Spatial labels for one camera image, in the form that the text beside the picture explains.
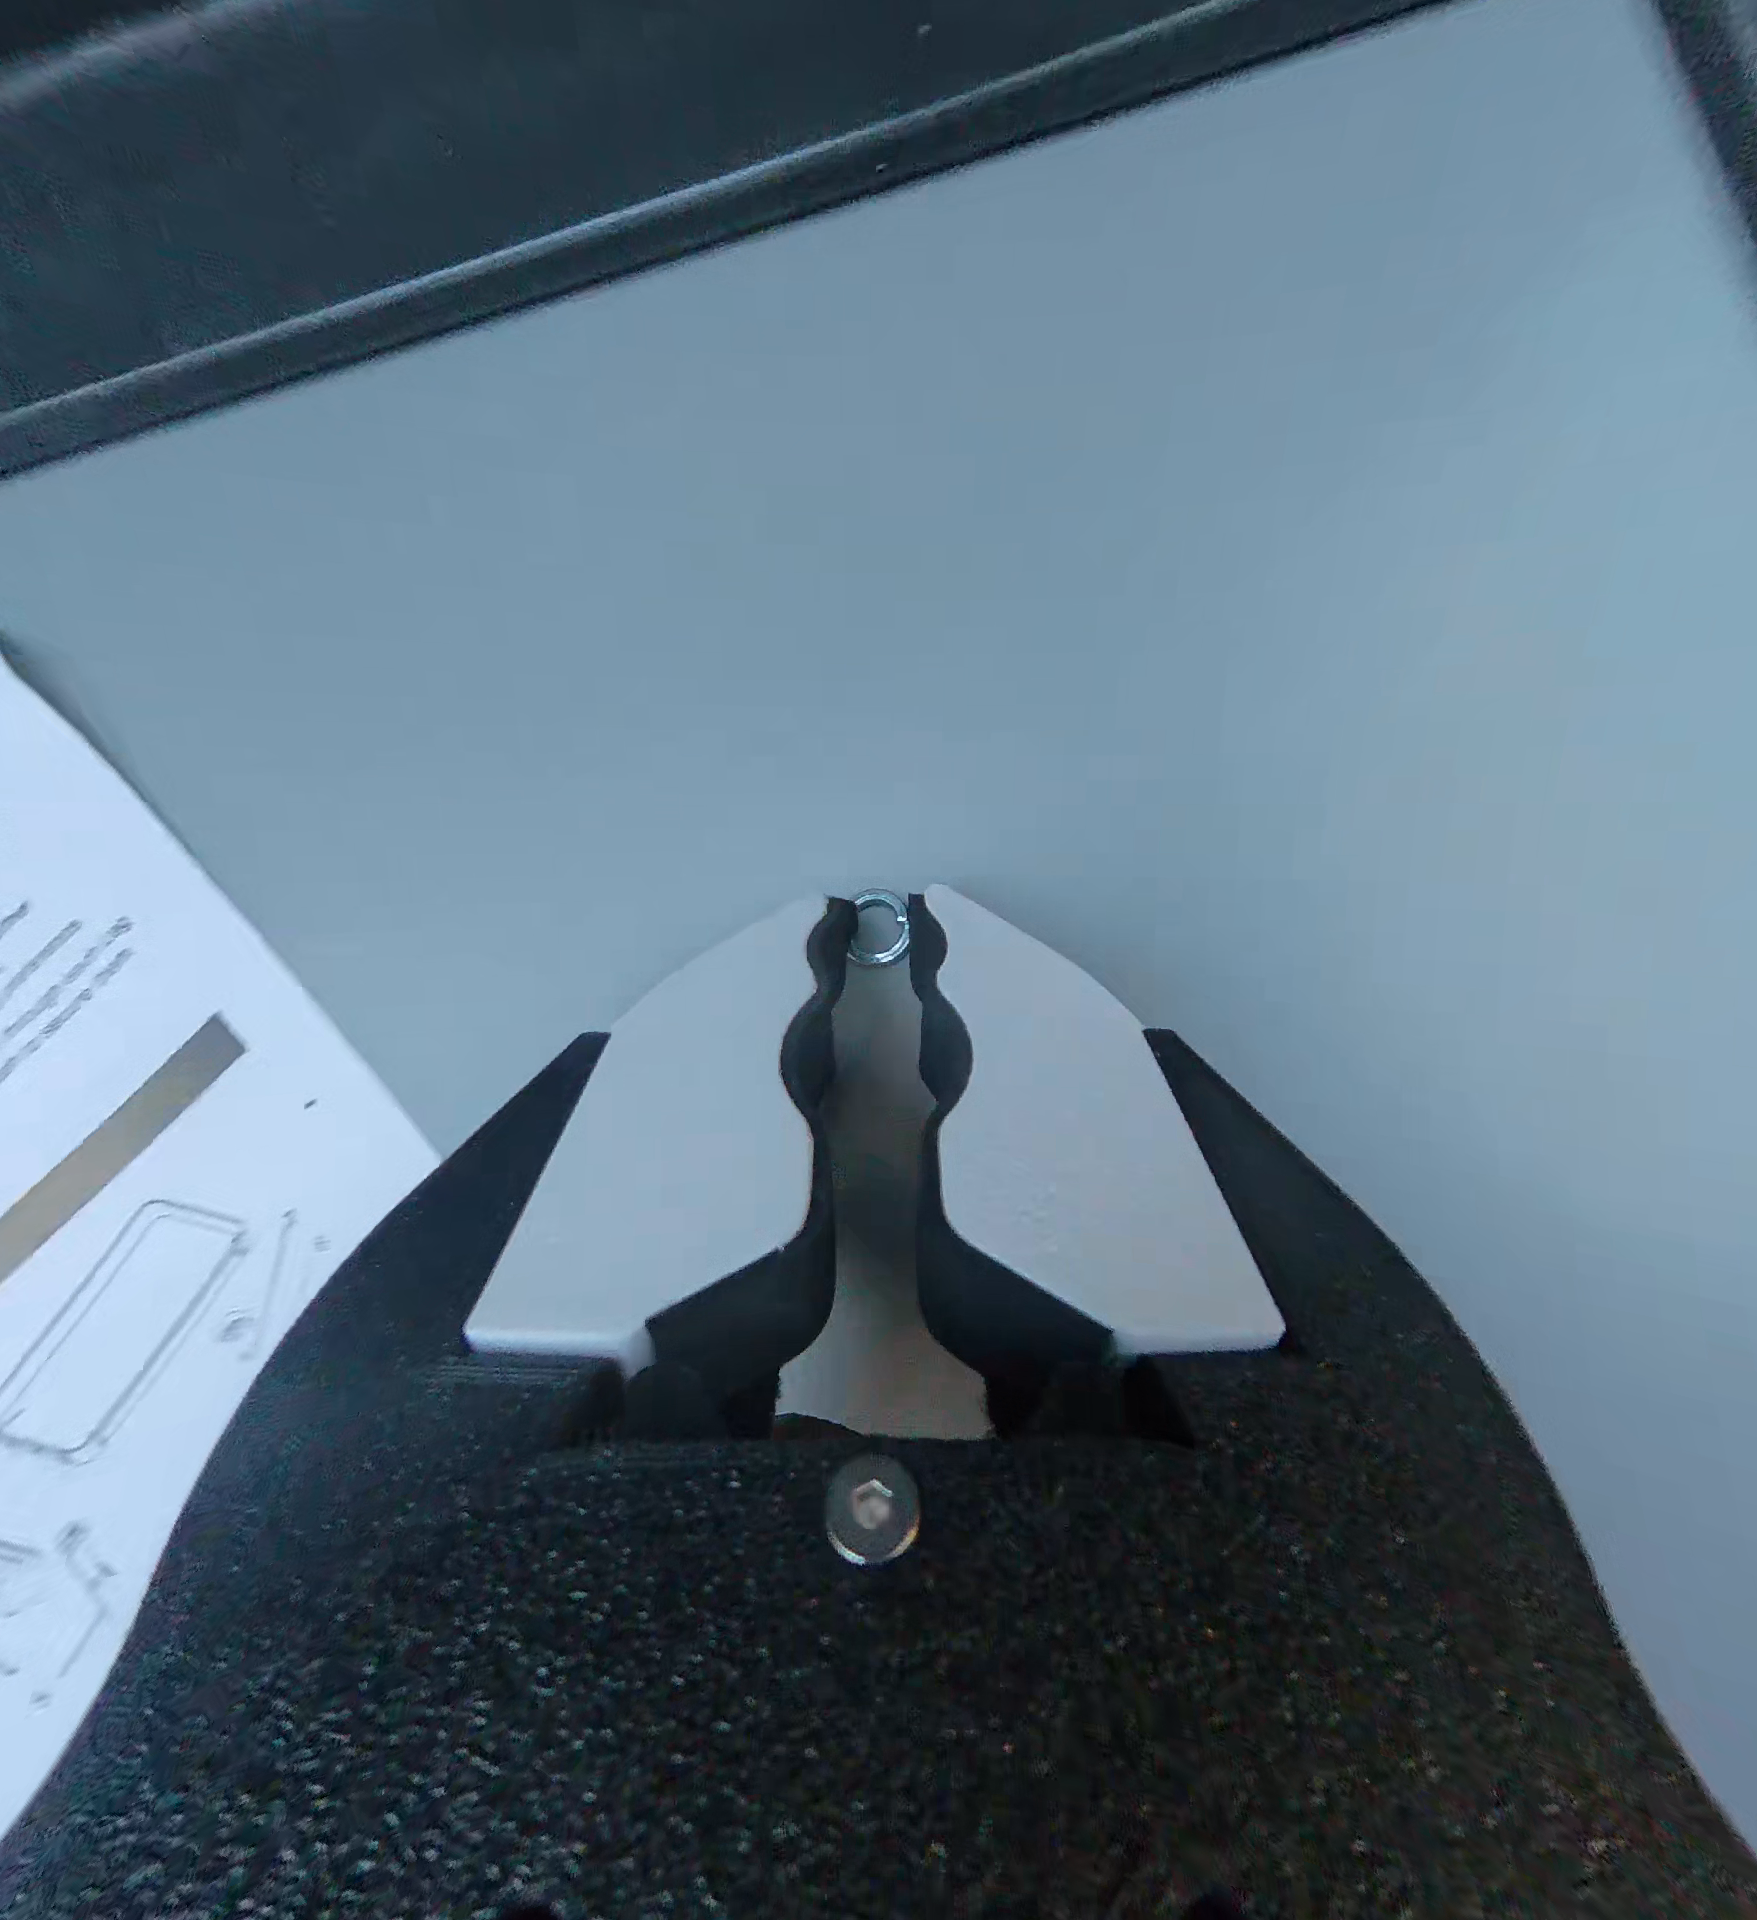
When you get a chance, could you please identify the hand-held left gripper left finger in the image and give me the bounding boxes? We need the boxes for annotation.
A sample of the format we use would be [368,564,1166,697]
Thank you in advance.
[466,892,859,1428]

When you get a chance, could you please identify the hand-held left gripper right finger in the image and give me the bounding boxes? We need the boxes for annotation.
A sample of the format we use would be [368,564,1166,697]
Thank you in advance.
[900,882,1286,1428]

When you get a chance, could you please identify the black plastic cart shelf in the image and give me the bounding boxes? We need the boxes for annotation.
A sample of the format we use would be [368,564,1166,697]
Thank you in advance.
[0,0,1757,504]

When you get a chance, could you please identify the grey desk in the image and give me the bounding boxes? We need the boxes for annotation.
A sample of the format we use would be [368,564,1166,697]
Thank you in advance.
[0,0,1757,1869]

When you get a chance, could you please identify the white instruction sheet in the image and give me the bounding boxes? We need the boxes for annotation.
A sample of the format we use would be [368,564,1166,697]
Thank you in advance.
[0,592,440,1914]

